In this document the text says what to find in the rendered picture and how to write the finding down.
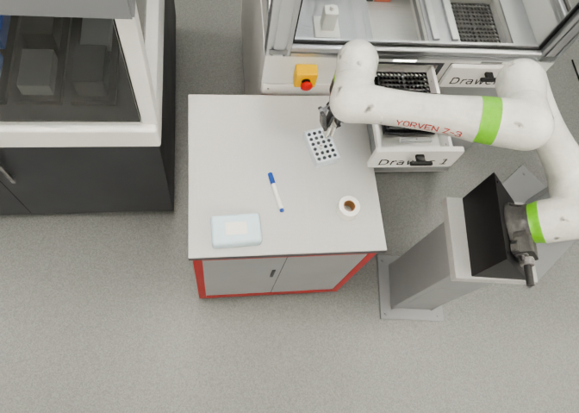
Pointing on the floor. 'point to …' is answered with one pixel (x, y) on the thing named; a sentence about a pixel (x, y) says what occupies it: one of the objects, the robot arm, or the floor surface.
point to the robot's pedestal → (431, 272)
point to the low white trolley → (250, 162)
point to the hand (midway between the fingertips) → (329, 128)
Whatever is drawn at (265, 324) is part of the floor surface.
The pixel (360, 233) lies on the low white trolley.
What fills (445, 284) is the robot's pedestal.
